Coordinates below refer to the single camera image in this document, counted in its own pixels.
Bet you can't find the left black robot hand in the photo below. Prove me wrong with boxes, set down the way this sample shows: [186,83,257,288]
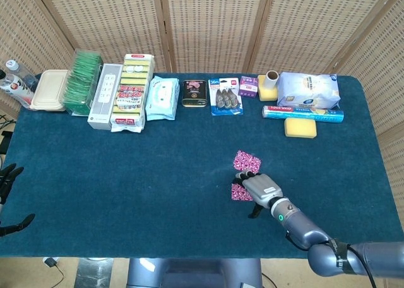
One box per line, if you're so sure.
[0,163,36,237]

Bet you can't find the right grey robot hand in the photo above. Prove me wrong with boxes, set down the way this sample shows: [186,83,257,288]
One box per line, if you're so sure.
[232,171,284,219]

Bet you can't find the pink patterned packet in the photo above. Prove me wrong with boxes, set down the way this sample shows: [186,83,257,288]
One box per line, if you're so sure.
[232,150,263,172]
[230,183,254,201]

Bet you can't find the yellow sponge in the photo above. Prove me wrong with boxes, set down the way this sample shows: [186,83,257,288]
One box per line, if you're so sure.
[284,117,318,140]
[257,75,279,102]

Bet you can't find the blue cling film roll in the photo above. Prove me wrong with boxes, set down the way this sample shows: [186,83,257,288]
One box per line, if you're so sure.
[261,105,345,123]

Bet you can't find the white labelled drink bottle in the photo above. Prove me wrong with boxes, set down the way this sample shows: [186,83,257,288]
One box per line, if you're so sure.
[0,69,35,109]

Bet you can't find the beige lunch box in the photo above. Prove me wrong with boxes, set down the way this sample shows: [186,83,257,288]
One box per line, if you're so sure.
[30,69,69,112]

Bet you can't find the correction tape blister pack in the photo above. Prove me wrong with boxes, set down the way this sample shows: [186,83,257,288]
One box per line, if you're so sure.
[208,77,244,117]

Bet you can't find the small purple box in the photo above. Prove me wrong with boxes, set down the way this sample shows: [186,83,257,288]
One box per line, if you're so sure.
[238,75,259,99]

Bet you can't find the clear bottle white cap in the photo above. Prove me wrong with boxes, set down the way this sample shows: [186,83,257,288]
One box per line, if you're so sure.
[5,59,39,93]

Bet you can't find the white blue tissue pack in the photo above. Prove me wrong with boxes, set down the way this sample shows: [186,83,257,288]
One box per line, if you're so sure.
[276,71,342,110]

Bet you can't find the white paper roll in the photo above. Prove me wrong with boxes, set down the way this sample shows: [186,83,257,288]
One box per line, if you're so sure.
[264,70,280,90]

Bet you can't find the grey-blue robot torso base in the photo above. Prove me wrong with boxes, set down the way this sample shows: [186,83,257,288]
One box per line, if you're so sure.
[126,258,264,288]

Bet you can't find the clear box green tea bags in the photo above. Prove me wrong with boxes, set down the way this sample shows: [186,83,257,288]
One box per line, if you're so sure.
[61,49,105,117]

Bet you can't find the black gold luncheon meat tin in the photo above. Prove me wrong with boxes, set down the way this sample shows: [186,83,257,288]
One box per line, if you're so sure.
[181,79,209,108]

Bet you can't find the dark blue table mat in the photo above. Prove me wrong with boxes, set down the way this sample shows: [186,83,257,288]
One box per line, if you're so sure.
[0,72,404,259]

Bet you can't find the white power strip box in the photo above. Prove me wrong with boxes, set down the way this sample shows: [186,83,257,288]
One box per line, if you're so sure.
[87,63,124,131]

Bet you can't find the shiny metal table leg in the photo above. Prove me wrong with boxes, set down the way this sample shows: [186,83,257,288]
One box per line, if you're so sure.
[75,258,114,288]

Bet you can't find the light blue wet wipes pack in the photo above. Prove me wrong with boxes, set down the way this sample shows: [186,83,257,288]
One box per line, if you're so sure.
[145,75,181,121]

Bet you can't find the yellow sponge multipack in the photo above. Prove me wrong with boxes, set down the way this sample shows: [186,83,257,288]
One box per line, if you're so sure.
[110,53,156,133]

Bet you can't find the woven wooden folding screen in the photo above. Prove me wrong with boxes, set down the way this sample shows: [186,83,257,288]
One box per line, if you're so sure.
[0,0,404,235]

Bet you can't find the black cables bundle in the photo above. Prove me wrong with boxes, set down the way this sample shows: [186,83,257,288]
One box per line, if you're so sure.
[0,112,16,158]

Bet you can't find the charger with cable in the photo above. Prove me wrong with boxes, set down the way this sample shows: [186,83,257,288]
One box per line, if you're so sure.
[43,256,69,288]

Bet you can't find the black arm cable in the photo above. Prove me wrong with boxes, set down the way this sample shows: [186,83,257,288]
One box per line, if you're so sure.
[285,231,378,288]

